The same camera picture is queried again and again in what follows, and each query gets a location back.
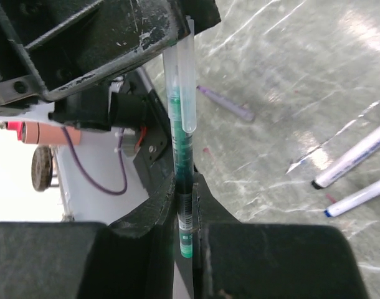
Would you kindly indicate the purple pen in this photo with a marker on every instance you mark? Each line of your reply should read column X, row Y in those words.
column 227, row 104

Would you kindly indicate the black white marker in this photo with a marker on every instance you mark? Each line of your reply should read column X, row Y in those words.
column 354, row 156

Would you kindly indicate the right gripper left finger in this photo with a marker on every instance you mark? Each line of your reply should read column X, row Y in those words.
column 132, row 257

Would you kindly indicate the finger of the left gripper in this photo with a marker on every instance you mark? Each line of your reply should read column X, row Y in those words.
column 67, row 46
column 205, row 13

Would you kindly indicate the blue white marker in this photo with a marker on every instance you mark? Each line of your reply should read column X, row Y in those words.
column 354, row 200

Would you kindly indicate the green pen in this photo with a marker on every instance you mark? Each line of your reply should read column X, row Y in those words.
column 184, row 172

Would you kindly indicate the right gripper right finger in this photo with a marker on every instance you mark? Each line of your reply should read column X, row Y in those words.
column 232, row 259

